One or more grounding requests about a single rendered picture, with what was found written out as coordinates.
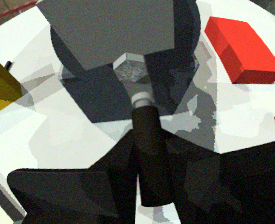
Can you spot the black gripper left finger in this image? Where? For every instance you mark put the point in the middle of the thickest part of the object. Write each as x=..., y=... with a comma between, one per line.
x=108, y=187

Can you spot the red rectangular block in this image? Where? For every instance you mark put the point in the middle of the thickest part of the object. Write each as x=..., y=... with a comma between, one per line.
x=245, y=57

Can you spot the black l-shaped bar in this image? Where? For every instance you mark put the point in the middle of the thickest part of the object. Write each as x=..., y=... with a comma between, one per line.
x=6, y=66

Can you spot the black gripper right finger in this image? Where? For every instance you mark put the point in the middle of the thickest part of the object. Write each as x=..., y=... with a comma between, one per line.
x=201, y=178

